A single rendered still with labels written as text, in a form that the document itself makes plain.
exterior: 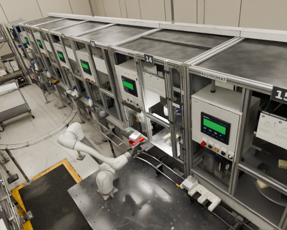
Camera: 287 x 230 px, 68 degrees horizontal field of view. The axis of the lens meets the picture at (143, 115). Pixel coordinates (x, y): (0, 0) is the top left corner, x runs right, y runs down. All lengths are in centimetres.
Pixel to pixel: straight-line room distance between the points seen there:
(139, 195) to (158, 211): 28
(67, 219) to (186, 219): 177
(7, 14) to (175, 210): 819
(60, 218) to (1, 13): 720
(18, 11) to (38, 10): 65
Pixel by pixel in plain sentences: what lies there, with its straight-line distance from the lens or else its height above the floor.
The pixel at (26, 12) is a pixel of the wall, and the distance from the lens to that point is 919.
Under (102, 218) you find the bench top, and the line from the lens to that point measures 241.
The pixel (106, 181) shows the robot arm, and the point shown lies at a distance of 237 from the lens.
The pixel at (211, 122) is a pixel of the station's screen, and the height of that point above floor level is 165.
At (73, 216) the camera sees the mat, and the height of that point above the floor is 1.
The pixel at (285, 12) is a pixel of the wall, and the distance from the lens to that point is 513.
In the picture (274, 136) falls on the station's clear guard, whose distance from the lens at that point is 154.
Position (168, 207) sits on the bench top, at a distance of 234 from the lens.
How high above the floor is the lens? 266
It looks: 34 degrees down
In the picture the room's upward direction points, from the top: 10 degrees counter-clockwise
